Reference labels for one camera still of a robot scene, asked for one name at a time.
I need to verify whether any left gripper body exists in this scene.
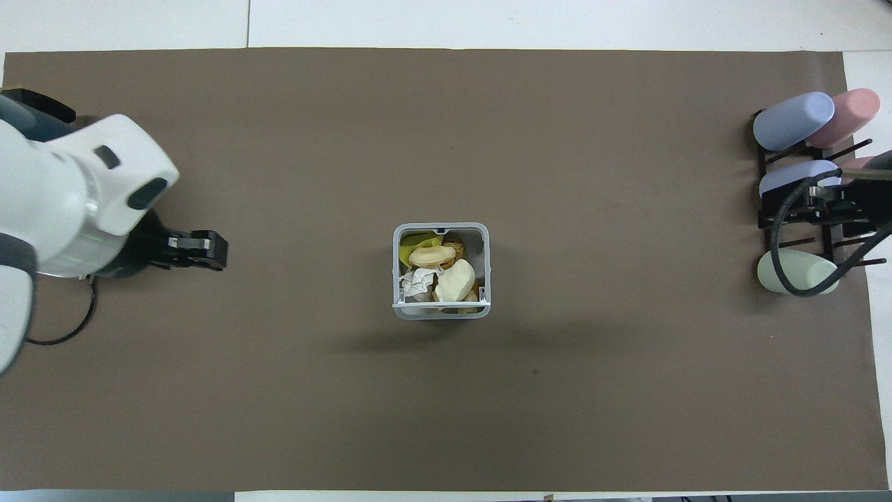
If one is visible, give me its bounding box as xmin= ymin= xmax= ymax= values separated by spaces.
xmin=105 ymin=209 xmax=172 ymax=280

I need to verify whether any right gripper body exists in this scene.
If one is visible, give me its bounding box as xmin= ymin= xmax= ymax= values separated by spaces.
xmin=845 ymin=149 xmax=892 ymax=225

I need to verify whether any grey trash can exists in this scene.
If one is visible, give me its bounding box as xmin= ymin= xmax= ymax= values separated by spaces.
xmin=392 ymin=222 xmax=492 ymax=321

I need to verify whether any lavender cup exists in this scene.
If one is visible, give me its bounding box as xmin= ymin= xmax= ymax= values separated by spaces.
xmin=759 ymin=160 xmax=843 ymax=200
xmin=753 ymin=91 xmax=836 ymax=152

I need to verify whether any pink cup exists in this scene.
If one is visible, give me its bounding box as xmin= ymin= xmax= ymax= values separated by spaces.
xmin=805 ymin=89 xmax=882 ymax=149

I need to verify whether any pale green cup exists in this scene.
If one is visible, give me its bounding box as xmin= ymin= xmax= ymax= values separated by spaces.
xmin=757 ymin=249 xmax=840 ymax=296

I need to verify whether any black stand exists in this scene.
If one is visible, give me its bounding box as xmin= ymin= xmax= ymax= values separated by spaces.
xmin=752 ymin=108 xmax=890 ymax=273

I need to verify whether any yellow-green wrapper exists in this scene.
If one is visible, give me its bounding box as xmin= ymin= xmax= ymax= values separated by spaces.
xmin=400 ymin=233 xmax=444 ymax=264

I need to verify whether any white crumpled paper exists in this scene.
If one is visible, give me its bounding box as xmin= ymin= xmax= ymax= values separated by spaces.
xmin=399 ymin=268 xmax=445 ymax=303

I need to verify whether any beige foam piece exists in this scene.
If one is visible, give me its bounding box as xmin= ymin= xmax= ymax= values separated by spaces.
xmin=408 ymin=245 xmax=454 ymax=268

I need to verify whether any cream foam piece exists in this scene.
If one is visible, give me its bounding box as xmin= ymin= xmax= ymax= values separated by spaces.
xmin=433 ymin=259 xmax=477 ymax=303

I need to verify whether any black cable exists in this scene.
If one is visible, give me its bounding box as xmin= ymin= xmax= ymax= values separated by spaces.
xmin=769 ymin=167 xmax=892 ymax=298
xmin=24 ymin=274 xmax=98 ymax=347

